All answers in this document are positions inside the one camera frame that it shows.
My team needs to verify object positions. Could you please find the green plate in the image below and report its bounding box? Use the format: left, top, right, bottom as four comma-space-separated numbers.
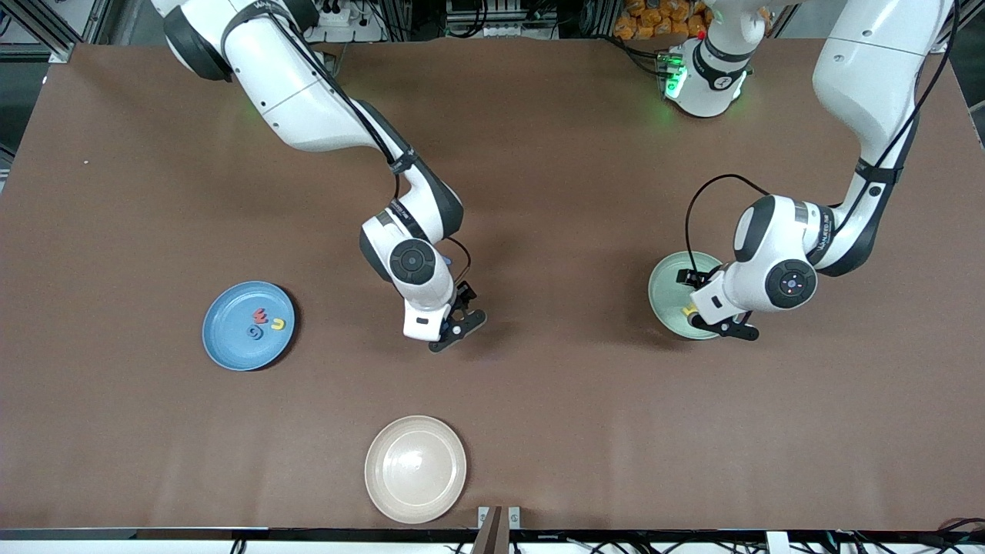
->
648, 251, 726, 341

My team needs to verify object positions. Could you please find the beige plate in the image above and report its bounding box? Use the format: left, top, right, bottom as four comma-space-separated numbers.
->
364, 415, 468, 526

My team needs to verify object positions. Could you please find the blue plate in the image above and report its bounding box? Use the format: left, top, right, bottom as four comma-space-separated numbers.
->
202, 281, 296, 372

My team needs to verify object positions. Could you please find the orange objects pile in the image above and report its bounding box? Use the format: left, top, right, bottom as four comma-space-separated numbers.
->
613, 0, 707, 41

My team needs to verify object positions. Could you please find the black equipment rack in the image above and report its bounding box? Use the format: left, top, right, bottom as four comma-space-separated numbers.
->
445, 0, 563, 39

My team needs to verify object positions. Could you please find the white power strip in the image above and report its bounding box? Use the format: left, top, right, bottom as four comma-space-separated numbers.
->
304, 0, 364, 28

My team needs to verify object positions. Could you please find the black cable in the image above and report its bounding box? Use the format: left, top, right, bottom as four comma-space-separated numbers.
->
684, 0, 960, 272
254, 0, 472, 284

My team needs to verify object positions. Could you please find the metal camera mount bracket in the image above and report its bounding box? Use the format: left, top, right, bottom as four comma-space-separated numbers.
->
477, 506, 522, 554

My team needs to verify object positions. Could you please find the white table edge rail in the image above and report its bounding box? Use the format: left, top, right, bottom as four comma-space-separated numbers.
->
0, 528, 985, 554

